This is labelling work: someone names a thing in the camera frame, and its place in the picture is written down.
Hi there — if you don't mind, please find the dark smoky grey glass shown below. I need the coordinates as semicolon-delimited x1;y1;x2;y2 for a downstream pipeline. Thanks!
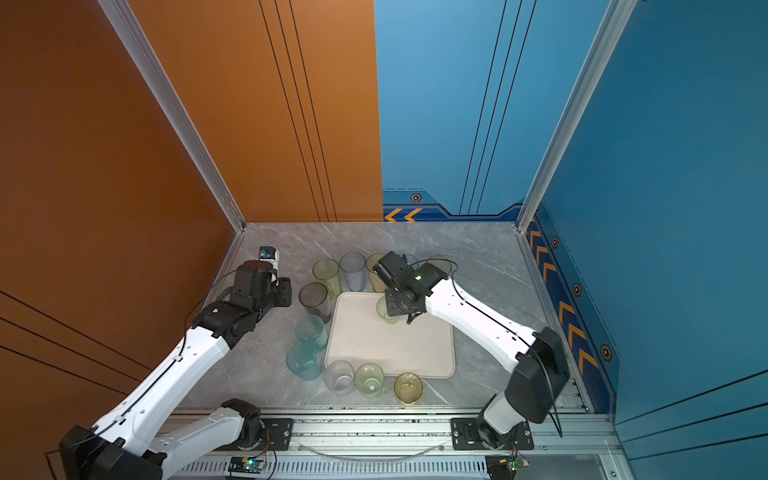
298;282;332;323

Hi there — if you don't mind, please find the left green circuit board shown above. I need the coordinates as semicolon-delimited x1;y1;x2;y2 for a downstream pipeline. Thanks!
226;456;268;478

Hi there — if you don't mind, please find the white rectangular plastic tray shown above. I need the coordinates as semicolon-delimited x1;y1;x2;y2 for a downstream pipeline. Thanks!
324;292;456;379

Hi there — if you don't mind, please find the teal glass upper left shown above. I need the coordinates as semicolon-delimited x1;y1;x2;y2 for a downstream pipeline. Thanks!
294;315;329;351

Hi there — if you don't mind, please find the tall green glass back row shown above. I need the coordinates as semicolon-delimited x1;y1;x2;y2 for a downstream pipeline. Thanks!
312;258;342;300

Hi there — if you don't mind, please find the teal glass lower left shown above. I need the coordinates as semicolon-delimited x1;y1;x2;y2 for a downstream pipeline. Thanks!
286;342;322;381

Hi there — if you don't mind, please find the short yellow glass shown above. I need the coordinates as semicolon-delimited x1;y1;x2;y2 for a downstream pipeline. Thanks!
394;372;424;405

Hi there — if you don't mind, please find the teal glass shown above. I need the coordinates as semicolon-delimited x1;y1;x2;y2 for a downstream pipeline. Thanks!
286;342;322;381
294;315;329;351

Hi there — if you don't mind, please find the clear short glass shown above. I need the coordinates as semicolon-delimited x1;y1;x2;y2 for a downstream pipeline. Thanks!
323;360;355;396

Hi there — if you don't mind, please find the aluminium front rail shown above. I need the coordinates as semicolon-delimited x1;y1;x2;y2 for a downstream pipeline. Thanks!
159;408;634;479

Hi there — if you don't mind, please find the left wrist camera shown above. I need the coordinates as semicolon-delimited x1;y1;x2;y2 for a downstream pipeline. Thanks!
258;246;279;269

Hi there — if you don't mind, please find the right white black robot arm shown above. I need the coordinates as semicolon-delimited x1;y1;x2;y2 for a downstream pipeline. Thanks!
373;252;570;449

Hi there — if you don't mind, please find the tall yellow glass back row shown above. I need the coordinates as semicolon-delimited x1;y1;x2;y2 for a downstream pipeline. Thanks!
366;253;387;293

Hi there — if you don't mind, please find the tall amber glass back right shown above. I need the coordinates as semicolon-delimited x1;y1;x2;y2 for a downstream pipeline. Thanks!
426;256;454;277

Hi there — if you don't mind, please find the left aluminium corner post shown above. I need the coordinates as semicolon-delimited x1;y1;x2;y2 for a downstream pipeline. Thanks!
97;0;247;233

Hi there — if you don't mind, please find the green circuit board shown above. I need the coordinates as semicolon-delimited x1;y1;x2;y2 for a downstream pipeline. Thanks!
485;456;530;480
226;456;268;478

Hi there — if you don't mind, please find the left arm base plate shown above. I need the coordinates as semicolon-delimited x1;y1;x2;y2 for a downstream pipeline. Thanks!
216;418;294;453

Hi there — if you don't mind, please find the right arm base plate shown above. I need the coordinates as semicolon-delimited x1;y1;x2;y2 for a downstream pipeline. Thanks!
450;418;534;451

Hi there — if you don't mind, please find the short light green glass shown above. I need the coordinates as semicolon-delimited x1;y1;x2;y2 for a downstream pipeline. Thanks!
354;362;385;398

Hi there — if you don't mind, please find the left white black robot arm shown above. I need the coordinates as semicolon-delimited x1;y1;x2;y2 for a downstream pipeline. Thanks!
58;247;292;479

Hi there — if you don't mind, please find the tall grey-blue glass back row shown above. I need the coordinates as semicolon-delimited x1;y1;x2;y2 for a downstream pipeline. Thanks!
339;251;367;292

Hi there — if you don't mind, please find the short pale green glass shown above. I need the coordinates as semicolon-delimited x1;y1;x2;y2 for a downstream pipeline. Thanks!
376;296;403;324

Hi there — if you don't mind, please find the right green circuit board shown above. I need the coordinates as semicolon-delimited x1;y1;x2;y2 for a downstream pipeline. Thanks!
485;456;530;480

